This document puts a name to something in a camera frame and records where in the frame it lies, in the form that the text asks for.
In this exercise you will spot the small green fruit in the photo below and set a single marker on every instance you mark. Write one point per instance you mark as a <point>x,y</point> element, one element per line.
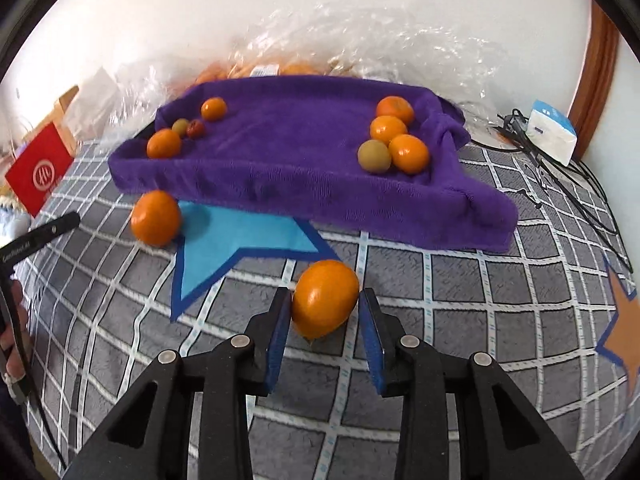
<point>181,126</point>

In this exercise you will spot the small red fruit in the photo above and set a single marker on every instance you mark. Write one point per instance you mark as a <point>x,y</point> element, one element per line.
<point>196,129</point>

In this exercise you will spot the clear plastic bags pile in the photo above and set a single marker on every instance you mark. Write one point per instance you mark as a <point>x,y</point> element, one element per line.
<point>369,42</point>

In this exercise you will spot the large orange mandarin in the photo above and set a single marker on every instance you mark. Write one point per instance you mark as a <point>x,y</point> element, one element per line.
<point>397,107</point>

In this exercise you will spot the white plastic bag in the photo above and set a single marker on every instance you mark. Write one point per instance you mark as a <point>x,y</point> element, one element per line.
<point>91,114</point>

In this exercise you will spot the blue white tissue pack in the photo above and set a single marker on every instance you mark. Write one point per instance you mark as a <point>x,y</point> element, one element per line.
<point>551,132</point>

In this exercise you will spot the bagged oranges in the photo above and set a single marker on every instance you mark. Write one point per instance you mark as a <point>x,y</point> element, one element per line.
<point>225,70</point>

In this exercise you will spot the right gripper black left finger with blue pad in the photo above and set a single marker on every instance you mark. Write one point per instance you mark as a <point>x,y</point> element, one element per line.
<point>199,400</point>

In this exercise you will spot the purple towel covered tray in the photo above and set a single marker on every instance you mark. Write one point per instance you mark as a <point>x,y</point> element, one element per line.
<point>288,145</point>

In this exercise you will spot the person's hand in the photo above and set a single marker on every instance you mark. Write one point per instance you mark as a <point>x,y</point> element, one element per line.
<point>14,363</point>

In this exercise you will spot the grey checked bed sheet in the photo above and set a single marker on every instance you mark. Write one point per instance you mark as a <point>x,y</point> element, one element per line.
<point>99,312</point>

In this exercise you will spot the brown wooden door frame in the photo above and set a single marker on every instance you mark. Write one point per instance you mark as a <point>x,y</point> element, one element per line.
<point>596,79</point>

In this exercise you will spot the red paper shopping bag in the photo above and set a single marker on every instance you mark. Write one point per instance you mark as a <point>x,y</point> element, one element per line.
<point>37,171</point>

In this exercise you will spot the small orange mandarin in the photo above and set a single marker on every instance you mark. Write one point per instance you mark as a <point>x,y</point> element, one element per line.
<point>214,109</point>

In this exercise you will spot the yellow green citrus fruit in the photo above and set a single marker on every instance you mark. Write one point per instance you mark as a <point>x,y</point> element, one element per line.
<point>374,157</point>

